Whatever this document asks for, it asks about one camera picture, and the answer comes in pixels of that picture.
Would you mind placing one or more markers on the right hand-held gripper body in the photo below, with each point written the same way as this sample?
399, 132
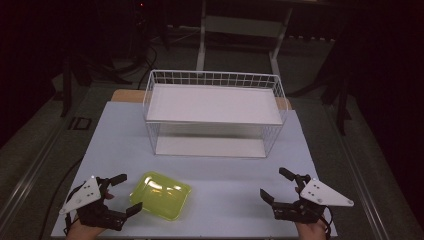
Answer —
315, 196

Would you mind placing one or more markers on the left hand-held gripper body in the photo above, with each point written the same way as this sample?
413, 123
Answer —
87, 196

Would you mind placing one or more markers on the yellow-green plastic tray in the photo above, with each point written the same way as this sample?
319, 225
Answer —
160, 195

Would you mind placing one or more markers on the person's right hand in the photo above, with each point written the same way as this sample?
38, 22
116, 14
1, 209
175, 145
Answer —
312, 230

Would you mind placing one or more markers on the person's left hand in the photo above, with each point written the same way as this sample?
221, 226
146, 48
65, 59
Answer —
83, 231

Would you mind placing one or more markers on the pale table mat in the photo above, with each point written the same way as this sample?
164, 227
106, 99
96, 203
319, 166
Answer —
230, 186

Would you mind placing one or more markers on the black floor socket box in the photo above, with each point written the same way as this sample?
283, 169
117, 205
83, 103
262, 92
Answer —
80, 123

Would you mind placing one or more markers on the black stand leg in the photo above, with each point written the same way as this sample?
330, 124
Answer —
66, 90
342, 106

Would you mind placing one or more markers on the metal floor rail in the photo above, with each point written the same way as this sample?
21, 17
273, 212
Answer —
30, 176
370, 180

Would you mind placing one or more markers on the white metal stand frame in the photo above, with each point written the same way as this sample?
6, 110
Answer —
201, 50

